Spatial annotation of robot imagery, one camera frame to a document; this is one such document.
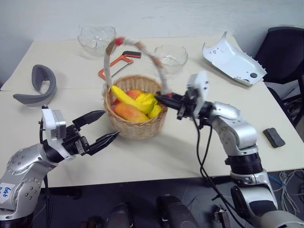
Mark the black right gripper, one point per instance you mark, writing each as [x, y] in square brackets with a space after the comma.
[184, 107]

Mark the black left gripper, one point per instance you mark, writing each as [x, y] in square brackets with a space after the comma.
[73, 141]

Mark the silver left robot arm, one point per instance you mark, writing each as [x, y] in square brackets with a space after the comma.
[22, 166]

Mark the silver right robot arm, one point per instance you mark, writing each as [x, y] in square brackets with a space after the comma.
[240, 133]

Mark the yellow banana bunch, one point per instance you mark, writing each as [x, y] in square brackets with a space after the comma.
[148, 99]

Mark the small red fruit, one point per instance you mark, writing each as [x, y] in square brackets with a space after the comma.
[116, 101]

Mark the orange yellow mango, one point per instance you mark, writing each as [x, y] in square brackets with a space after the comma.
[129, 112]

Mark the red orange peach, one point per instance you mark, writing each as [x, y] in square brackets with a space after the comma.
[134, 93]

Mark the long yellow banana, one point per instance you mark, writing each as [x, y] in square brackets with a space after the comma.
[126, 98]

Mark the small clear glass bowl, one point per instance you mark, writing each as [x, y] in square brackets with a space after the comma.
[171, 58]

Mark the orange black hacksaw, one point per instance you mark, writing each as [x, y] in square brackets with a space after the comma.
[118, 63]

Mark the white plastic shell cover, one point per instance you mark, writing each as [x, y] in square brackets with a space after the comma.
[234, 64]

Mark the large clear glass bowl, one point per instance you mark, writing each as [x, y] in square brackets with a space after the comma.
[96, 39]

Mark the small dark rounded shape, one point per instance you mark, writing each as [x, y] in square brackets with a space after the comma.
[120, 216]

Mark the black rectangular eraser block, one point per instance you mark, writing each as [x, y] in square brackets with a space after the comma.
[274, 137]

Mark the white handwritten label sticker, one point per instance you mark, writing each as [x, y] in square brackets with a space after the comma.
[6, 192]

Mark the large dark rounded shape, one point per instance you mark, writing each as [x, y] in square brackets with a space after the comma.
[175, 213]

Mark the black office chair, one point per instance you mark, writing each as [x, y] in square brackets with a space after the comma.
[282, 57]

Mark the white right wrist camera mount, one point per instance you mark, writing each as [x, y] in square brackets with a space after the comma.
[198, 88]

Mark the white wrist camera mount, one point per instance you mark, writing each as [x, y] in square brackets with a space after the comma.
[53, 126]
[198, 88]

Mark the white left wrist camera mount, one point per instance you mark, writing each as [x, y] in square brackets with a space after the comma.
[53, 126]

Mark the small dark metal bracket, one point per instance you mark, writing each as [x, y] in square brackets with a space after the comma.
[220, 215]

